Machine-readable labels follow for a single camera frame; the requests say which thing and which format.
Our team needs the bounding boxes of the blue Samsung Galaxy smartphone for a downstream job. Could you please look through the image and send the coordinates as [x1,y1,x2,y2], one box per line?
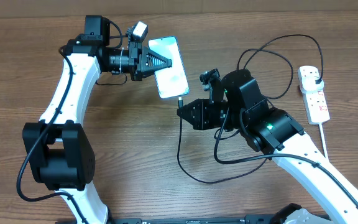
[148,36,190,99]

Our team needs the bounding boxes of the black USB charging cable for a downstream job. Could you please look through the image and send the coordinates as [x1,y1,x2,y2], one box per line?
[177,34,324,184]

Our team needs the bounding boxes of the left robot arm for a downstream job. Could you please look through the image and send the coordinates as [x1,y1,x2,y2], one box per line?
[19,15,172,223]

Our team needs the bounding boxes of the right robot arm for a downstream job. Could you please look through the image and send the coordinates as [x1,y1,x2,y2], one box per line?
[177,69,358,223]

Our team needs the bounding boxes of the white USB charger plug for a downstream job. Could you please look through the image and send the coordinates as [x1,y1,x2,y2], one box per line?
[300,77,324,94]

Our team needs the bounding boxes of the white power strip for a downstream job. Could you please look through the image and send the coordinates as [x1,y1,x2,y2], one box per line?
[297,65,330,124]

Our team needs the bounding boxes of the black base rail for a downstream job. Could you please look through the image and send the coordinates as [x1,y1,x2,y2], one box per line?
[107,214,274,224]

